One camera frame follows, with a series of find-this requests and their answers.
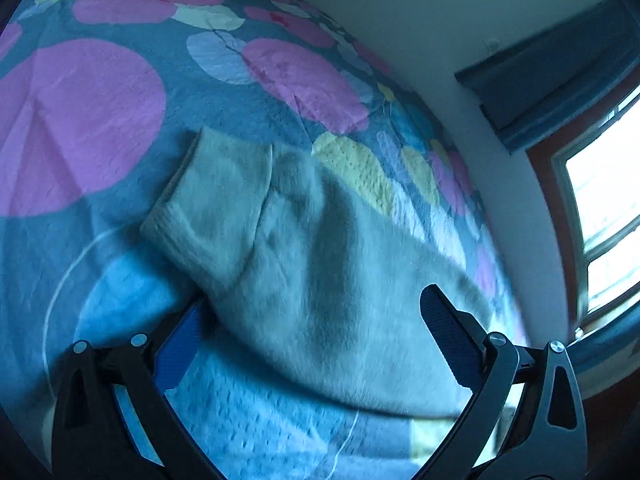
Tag light grey knit sweater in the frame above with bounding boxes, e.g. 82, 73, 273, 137
141, 129, 492, 417

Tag blue curtain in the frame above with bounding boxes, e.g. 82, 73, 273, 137
567, 304, 639, 400
454, 0, 639, 153

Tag brown framed window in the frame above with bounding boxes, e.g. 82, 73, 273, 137
527, 70, 639, 338

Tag colourful circle pattern bedsheet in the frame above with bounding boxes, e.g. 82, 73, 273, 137
1, 0, 528, 460

